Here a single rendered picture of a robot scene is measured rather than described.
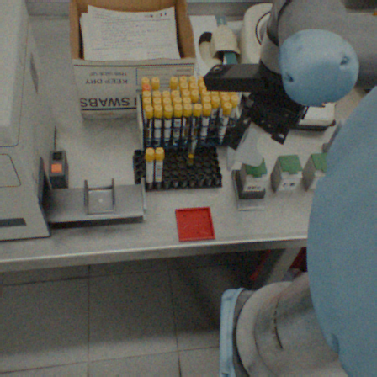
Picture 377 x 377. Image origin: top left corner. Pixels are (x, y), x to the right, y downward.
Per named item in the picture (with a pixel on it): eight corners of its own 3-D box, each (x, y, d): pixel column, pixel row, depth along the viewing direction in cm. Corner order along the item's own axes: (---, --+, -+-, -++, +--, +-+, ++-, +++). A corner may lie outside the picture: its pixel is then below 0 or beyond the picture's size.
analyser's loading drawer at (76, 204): (28, 228, 80) (21, 212, 75) (30, 196, 83) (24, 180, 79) (146, 220, 82) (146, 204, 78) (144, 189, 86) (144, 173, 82)
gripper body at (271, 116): (280, 149, 71) (304, 91, 61) (234, 123, 73) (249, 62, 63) (304, 121, 74) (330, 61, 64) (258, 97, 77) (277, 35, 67)
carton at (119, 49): (78, 116, 98) (68, 59, 85) (77, 29, 113) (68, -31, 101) (192, 113, 101) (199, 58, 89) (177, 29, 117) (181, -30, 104)
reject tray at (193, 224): (178, 241, 83) (179, 240, 82) (174, 210, 86) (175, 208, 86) (215, 239, 84) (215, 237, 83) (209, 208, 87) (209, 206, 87)
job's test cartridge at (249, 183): (241, 197, 88) (246, 178, 82) (236, 177, 90) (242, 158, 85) (261, 196, 88) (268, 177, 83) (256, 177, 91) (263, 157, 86)
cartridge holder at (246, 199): (237, 210, 87) (241, 200, 85) (230, 173, 92) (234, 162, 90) (264, 209, 88) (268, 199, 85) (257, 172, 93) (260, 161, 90)
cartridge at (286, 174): (274, 194, 90) (284, 174, 85) (269, 175, 93) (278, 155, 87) (294, 193, 91) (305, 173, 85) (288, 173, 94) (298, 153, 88)
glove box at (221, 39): (192, 111, 101) (197, 78, 93) (179, 40, 115) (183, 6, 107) (246, 109, 103) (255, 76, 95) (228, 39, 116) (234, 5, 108)
